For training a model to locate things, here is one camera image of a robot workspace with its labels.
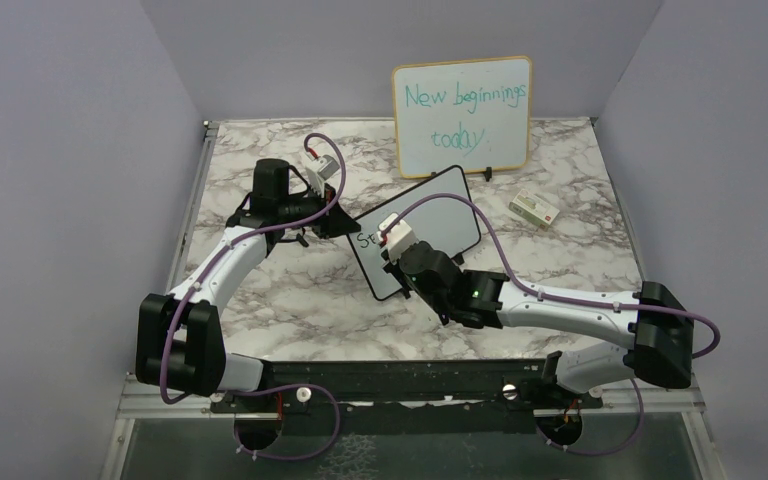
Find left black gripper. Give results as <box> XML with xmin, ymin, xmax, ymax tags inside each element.
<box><xmin>279</xmin><ymin>182</ymin><xmax>361</xmax><ymax>239</ymax></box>

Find black marker cap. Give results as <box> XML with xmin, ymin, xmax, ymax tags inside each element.
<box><xmin>296</xmin><ymin>233</ymin><xmax>310</xmax><ymax>248</ymax></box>

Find black framed whiteboard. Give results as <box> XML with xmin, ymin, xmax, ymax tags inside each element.
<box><xmin>349</xmin><ymin>165</ymin><xmax>481</xmax><ymax>301</ymax></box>

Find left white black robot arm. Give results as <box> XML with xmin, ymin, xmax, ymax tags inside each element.
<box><xmin>135</xmin><ymin>155</ymin><xmax>360</xmax><ymax>411</ymax></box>

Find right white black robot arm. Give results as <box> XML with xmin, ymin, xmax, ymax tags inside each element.
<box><xmin>381</xmin><ymin>241</ymin><xmax>694</xmax><ymax>407</ymax></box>

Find yellow framed whiteboard with writing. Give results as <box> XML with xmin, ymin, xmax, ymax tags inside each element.
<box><xmin>391</xmin><ymin>56</ymin><xmax>533</xmax><ymax>178</ymax></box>

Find white green eraser box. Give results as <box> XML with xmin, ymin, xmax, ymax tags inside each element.
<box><xmin>508</xmin><ymin>189</ymin><xmax>560</xmax><ymax>230</ymax></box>

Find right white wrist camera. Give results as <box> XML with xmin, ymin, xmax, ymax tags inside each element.
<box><xmin>376</xmin><ymin>213</ymin><xmax>419</xmax><ymax>264</ymax></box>

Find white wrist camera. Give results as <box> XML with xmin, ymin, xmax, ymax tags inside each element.
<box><xmin>304</xmin><ymin>152</ymin><xmax>340</xmax><ymax>197</ymax></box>
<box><xmin>376</xmin><ymin>213</ymin><xmax>419</xmax><ymax>264</ymax></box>

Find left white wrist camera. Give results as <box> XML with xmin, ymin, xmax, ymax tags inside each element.
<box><xmin>304</xmin><ymin>152</ymin><xmax>340</xmax><ymax>197</ymax></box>

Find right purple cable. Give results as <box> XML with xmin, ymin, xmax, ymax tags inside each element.
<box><xmin>378</xmin><ymin>193</ymin><xmax>722</xmax><ymax>458</ymax></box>

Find purple cable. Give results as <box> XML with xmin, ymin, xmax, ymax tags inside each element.
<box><xmin>378</xmin><ymin>193</ymin><xmax>722</xmax><ymax>458</ymax></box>
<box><xmin>158</xmin><ymin>132</ymin><xmax>344</xmax><ymax>463</ymax></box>

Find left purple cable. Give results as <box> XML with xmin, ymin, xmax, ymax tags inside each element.
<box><xmin>158</xmin><ymin>132</ymin><xmax>344</xmax><ymax>463</ymax></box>

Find black aluminium base frame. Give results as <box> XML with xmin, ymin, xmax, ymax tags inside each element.
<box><xmin>101</xmin><ymin>360</ymin><xmax>725</xmax><ymax>479</ymax></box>

